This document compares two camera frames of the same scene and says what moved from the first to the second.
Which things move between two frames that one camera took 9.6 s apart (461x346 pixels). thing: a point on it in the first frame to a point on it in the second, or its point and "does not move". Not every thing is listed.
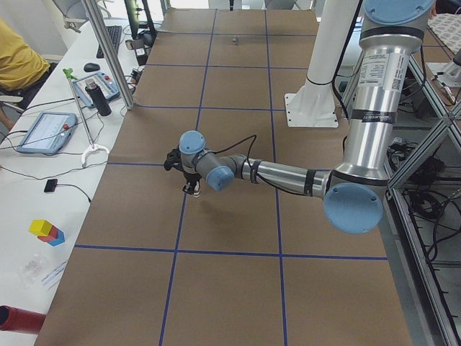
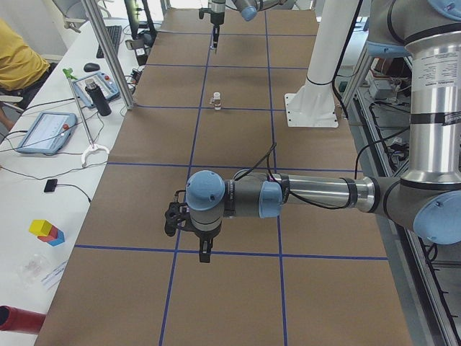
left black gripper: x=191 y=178 to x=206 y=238
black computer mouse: x=91 y=67 does not move
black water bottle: x=101 y=102 does not move
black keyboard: x=114 y=32 does not move
